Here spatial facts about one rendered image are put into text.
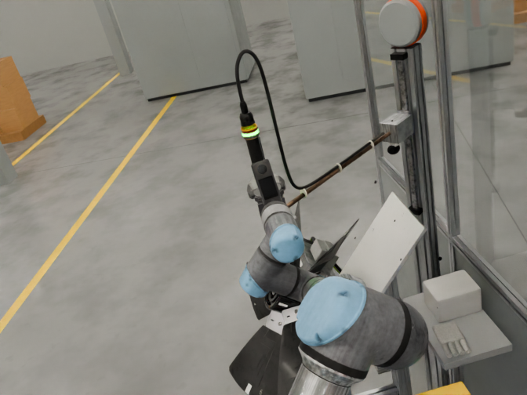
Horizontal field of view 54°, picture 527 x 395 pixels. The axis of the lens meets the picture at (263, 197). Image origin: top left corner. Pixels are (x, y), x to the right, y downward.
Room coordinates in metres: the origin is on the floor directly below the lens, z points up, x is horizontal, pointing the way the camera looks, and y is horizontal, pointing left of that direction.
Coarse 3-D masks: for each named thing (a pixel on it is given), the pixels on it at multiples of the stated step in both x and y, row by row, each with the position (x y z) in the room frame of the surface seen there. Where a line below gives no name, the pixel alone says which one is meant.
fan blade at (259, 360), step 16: (256, 336) 1.33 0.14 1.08; (272, 336) 1.31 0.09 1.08; (240, 352) 1.34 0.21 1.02; (256, 352) 1.30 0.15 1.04; (272, 352) 1.28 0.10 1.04; (240, 368) 1.31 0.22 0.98; (256, 368) 1.27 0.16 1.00; (272, 368) 1.25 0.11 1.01; (240, 384) 1.28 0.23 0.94; (256, 384) 1.24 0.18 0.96; (272, 384) 1.22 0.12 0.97
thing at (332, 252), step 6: (348, 234) 1.34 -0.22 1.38; (342, 240) 1.22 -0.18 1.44; (336, 246) 1.21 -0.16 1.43; (330, 252) 1.21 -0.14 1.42; (336, 252) 1.17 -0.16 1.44; (324, 258) 1.22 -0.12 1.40; (330, 258) 1.17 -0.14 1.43; (318, 264) 1.21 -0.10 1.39; (324, 264) 1.34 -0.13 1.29; (312, 270) 1.30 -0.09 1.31; (318, 270) 1.35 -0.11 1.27
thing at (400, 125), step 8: (400, 112) 1.68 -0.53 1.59; (408, 112) 1.65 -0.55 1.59; (384, 120) 1.65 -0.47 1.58; (392, 120) 1.63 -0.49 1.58; (400, 120) 1.62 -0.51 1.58; (408, 120) 1.63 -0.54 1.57; (384, 128) 1.63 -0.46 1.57; (392, 128) 1.60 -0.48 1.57; (400, 128) 1.60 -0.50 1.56; (408, 128) 1.62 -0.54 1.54; (392, 136) 1.60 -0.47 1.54; (400, 136) 1.59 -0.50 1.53; (408, 136) 1.62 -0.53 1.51
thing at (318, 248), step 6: (318, 240) 1.67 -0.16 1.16; (312, 246) 1.67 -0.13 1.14; (318, 246) 1.63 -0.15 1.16; (324, 246) 1.63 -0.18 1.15; (330, 246) 1.65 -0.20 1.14; (312, 252) 1.64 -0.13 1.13; (318, 252) 1.60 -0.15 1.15; (324, 252) 1.59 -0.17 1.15; (318, 258) 1.59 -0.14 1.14; (336, 258) 1.59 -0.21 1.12; (330, 264) 1.58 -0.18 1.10
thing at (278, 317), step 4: (272, 312) 1.36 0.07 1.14; (276, 312) 1.35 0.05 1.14; (272, 316) 1.35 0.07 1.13; (276, 316) 1.34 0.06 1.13; (280, 316) 1.34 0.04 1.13; (268, 320) 1.35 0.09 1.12; (276, 320) 1.34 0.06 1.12; (280, 320) 1.33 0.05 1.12; (268, 324) 1.34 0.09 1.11; (272, 324) 1.33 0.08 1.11; (276, 324) 1.33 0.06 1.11; (284, 324) 1.32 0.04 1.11; (272, 328) 1.33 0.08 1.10; (276, 328) 1.32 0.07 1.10; (280, 328) 1.32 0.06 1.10; (280, 332) 1.31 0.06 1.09
